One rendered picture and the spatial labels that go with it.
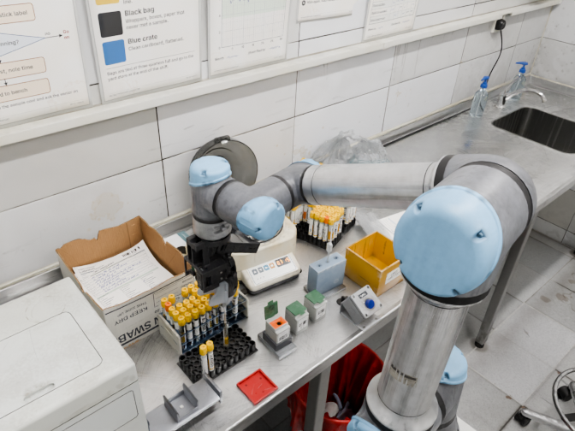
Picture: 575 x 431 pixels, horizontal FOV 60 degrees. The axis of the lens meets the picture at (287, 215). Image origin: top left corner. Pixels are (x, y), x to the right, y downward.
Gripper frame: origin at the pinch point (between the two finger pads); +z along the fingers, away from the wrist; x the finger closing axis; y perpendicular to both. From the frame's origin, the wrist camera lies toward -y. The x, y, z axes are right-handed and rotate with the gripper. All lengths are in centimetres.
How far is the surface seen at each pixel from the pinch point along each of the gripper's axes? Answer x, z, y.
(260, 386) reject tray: 13.2, 17.5, -0.1
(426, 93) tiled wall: -50, 1, -147
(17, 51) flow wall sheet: -49, -45, 17
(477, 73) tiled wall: -50, 0, -190
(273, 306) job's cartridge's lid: 3.3, 7.2, -11.9
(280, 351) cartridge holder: 9.0, 16.3, -9.6
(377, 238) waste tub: -1, 10, -56
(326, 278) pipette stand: 1.2, 11.3, -32.6
